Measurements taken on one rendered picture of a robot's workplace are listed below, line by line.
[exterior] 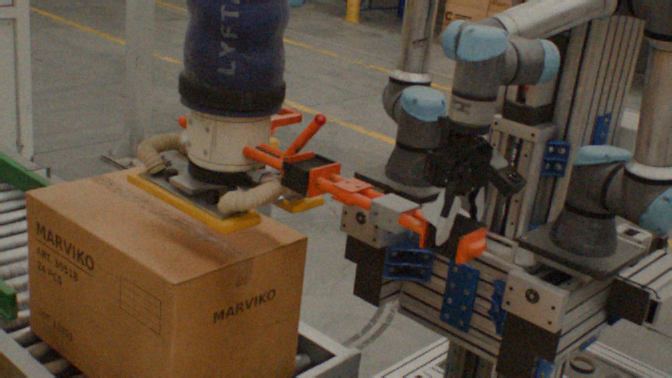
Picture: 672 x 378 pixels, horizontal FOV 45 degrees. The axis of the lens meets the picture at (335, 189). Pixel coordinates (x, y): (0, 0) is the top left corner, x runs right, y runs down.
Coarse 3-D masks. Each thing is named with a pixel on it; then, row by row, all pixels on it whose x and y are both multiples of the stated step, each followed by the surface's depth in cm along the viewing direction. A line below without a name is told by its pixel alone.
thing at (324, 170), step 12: (288, 156) 160; (300, 156) 162; (312, 156) 165; (288, 168) 157; (300, 168) 155; (312, 168) 159; (324, 168) 156; (336, 168) 159; (288, 180) 158; (300, 180) 157; (312, 180) 155; (300, 192) 156; (312, 192) 156; (324, 192) 159
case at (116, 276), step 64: (64, 192) 203; (128, 192) 207; (64, 256) 194; (128, 256) 175; (192, 256) 178; (256, 256) 182; (64, 320) 201; (128, 320) 181; (192, 320) 173; (256, 320) 189
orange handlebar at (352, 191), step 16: (288, 112) 198; (256, 160) 167; (272, 160) 163; (336, 176) 158; (336, 192) 152; (352, 192) 150; (368, 192) 153; (368, 208) 148; (400, 224) 143; (416, 224) 141; (480, 240) 136
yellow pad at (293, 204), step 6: (276, 174) 181; (288, 198) 175; (294, 198) 176; (300, 198) 177; (306, 198) 178; (312, 198) 178; (318, 198) 179; (276, 204) 176; (282, 204) 175; (288, 204) 174; (294, 204) 174; (300, 204) 174; (306, 204) 176; (312, 204) 177; (318, 204) 179; (288, 210) 174; (294, 210) 173; (300, 210) 175; (306, 210) 176
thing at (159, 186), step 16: (128, 176) 179; (144, 176) 178; (160, 176) 179; (160, 192) 172; (176, 192) 171; (208, 192) 167; (192, 208) 166; (208, 208) 165; (208, 224) 162; (224, 224) 160; (240, 224) 162; (256, 224) 166
